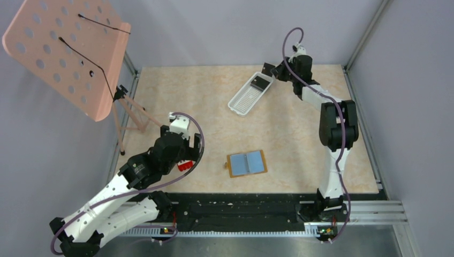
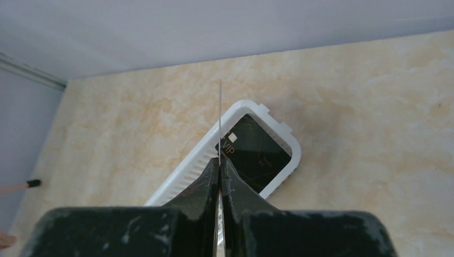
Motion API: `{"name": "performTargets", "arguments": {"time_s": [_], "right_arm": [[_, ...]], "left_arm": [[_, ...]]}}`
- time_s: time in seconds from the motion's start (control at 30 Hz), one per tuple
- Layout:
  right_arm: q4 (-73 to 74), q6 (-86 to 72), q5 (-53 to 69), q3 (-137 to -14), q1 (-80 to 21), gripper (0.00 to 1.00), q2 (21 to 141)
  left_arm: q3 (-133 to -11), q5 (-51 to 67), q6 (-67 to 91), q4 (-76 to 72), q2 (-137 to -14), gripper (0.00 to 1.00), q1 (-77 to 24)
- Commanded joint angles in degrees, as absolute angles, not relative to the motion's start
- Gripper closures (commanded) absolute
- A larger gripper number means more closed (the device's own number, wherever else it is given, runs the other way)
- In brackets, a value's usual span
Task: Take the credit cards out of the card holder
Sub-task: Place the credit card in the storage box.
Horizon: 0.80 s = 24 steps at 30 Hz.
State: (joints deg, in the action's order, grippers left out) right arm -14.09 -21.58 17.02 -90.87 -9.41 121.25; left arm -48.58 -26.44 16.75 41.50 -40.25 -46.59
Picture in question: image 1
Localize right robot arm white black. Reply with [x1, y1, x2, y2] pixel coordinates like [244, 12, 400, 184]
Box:
[272, 54, 359, 217]

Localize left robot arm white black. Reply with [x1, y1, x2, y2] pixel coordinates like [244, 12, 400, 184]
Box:
[49, 119, 205, 256]

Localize red white grid card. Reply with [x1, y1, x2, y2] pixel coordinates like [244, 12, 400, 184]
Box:
[177, 160, 194, 172]

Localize black card stack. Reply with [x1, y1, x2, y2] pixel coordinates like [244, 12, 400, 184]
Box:
[250, 76, 270, 92]

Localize white perforated plastic tray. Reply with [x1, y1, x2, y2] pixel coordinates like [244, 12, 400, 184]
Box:
[228, 72, 274, 117]

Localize pink perforated music stand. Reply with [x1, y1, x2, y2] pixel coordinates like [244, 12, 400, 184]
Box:
[2, 0, 175, 156]

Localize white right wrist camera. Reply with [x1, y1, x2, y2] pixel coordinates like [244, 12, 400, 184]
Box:
[292, 43, 307, 57]

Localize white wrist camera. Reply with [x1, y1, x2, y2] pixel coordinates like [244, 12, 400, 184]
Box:
[292, 43, 307, 57]
[169, 112, 191, 140]

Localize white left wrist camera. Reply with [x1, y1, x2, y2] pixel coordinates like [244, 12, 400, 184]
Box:
[169, 112, 191, 140]

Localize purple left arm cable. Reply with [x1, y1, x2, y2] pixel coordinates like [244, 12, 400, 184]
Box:
[49, 112, 206, 256]

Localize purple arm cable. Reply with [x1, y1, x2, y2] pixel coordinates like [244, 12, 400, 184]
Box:
[49, 112, 206, 256]
[282, 27, 352, 244]

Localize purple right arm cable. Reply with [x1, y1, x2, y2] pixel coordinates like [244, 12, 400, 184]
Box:
[282, 27, 352, 244]

